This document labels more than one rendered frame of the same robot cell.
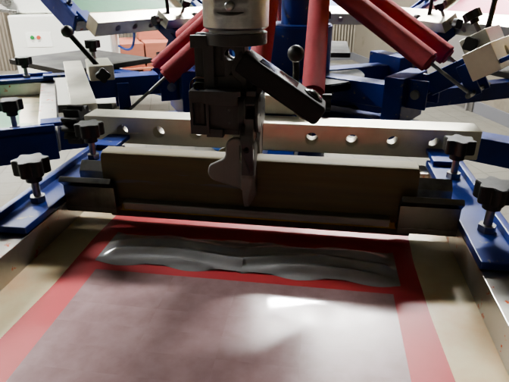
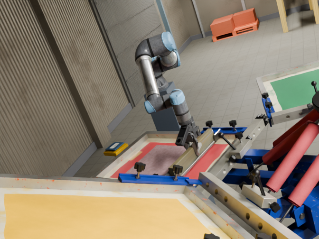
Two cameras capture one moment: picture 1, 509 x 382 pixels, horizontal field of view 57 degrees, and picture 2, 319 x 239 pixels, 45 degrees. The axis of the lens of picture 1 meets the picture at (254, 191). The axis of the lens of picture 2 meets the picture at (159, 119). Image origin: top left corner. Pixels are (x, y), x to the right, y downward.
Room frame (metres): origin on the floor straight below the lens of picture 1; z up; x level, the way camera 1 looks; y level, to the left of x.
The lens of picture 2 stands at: (1.57, -1.55, 1.95)
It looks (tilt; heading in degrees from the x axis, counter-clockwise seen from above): 20 degrees down; 126
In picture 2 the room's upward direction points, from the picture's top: 20 degrees counter-clockwise
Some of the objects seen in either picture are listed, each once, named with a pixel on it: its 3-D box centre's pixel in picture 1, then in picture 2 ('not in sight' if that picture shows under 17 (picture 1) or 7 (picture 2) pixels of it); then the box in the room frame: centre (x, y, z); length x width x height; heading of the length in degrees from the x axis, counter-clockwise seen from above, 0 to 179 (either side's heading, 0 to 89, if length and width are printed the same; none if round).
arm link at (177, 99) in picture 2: not in sight; (178, 103); (0.56, 0.02, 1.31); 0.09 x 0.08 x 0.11; 120
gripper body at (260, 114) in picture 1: (230, 84); (188, 129); (0.57, 0.03, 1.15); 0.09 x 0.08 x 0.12; 82
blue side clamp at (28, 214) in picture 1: (72, 193); (224, 134); (0.63, 0.27, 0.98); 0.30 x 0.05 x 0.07; 172
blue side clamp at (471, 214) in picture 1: (463, 218); not in sight; (0.55, -0.28, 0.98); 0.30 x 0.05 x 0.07; 172
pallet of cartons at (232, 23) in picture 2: not in sight; (234, 24); (-1.84, 7.24, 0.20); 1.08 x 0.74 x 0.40; 10
